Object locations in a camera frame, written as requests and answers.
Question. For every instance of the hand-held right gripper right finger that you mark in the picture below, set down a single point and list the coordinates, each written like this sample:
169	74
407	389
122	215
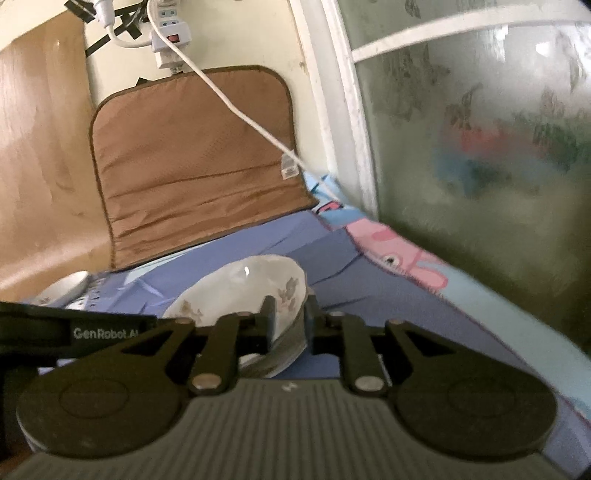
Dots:
313	327

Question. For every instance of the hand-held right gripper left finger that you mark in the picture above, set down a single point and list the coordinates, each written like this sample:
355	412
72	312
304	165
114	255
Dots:
264	323

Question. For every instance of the white plate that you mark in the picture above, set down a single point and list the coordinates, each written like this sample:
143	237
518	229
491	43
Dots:
62	287

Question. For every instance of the white floral bowl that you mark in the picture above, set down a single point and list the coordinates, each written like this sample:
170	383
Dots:
231	288

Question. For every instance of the blue printed bedsheet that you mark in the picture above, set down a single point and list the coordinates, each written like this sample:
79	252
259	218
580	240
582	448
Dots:
369	286

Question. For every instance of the wooden headboard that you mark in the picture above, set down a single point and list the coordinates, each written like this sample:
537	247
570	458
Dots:
41	161

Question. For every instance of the brown padded mat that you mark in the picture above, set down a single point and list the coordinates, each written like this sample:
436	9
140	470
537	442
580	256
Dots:
184	161

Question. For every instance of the frosted floral window pane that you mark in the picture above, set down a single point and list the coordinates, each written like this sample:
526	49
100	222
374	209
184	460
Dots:
485	138

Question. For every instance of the white power strip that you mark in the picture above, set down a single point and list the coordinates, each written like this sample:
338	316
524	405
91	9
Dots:
173	27

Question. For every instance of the black tape strips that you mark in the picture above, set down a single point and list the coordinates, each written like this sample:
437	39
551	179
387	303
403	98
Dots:
124	30

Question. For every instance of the white window frame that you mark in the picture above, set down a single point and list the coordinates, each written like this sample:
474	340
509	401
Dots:
351	115

